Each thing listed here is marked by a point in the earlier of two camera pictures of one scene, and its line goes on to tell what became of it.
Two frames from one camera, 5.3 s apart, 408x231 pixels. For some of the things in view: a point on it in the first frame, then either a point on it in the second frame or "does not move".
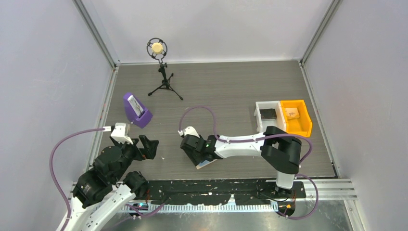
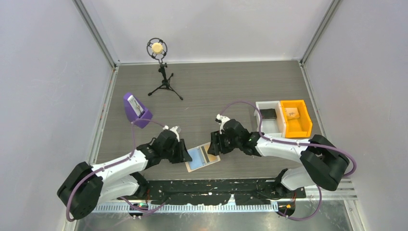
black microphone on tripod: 157,48 does not move
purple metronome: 136,112 does not move
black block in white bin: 268,113 does not move
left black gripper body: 131,152 -> 172,153
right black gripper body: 196,158 -> 228,144
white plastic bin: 269,113 does not move
